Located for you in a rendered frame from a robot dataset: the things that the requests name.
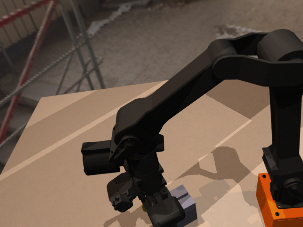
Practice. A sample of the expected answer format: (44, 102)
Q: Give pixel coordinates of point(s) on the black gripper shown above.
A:
(164, 210)

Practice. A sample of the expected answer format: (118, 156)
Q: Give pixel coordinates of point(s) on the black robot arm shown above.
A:
(136, 138)

